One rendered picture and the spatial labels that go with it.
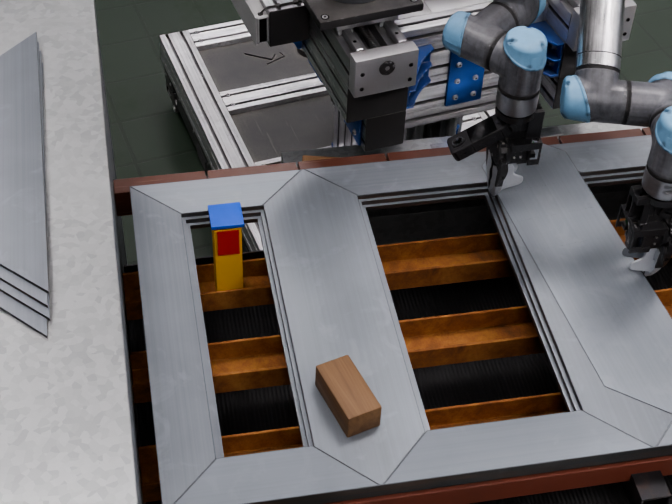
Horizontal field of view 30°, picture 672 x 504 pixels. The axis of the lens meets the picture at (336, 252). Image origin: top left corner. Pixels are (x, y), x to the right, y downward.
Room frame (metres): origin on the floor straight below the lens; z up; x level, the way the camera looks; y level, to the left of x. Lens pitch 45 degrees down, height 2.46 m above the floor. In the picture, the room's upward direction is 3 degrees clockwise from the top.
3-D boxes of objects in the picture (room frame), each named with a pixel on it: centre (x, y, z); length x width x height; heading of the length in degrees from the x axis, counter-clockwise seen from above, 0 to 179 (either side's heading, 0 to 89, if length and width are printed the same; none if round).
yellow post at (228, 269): (1.65, 0.20, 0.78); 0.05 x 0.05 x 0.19; 12
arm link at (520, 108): (1.79, -0.31, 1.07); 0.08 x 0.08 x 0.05
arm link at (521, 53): (1.79, -0.31, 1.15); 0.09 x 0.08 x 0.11; 53
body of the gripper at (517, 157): (1.79, -0.32, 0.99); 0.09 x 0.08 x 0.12; 102
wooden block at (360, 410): (1.26, -0.03, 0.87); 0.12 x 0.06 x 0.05; 28
